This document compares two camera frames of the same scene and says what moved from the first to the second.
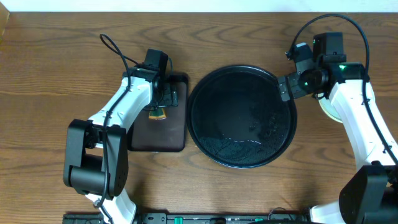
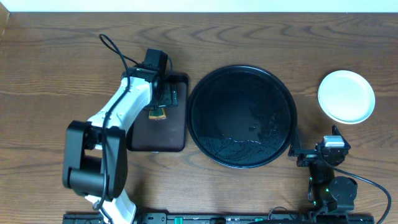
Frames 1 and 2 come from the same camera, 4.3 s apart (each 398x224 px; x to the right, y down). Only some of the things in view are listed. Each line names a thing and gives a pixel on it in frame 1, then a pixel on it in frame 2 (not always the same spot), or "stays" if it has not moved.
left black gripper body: x=170 y=96 stays
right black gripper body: x=300 y=85 → x=308 y=155
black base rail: x=194 y=218 stays
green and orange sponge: x=157 y=114 stays
